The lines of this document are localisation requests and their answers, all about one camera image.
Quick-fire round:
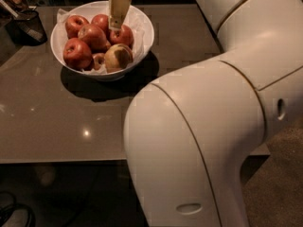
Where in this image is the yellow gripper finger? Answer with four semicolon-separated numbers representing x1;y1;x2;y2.
108;0;132;30

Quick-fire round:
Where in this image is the yellow green apple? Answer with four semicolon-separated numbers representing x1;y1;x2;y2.
104;44;134;73

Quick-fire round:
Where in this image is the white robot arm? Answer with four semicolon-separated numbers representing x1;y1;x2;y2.
124;0;303;227

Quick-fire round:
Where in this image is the red apple back centre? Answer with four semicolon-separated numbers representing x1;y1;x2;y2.
91;14;109;35

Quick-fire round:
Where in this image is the red apple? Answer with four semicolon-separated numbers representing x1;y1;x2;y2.
91;14;109;35
63;38;92;70
78;24;111;51
109;25;134;47
65;15;89;38

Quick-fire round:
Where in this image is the red apple right centre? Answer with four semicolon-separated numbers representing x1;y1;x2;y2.
109;25;134;47

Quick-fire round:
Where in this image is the white ceramic bowl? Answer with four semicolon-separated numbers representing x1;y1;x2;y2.
49;0;155;82

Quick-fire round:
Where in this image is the red apple back left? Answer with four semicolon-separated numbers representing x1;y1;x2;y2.
65;15;89;38

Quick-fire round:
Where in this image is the small apple front centre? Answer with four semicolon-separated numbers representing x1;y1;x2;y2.
93;53;105;70

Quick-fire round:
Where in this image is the red apple front left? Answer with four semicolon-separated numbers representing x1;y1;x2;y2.
63;38;92;70

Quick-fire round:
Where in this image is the white tissue paper liner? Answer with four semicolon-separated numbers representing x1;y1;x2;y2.
56;3;150;76

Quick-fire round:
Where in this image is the black mesh pen cup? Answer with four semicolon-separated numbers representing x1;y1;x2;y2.
13;10;47;46

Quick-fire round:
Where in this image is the black cable on floor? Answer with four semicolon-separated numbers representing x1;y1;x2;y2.
0;191;37;227

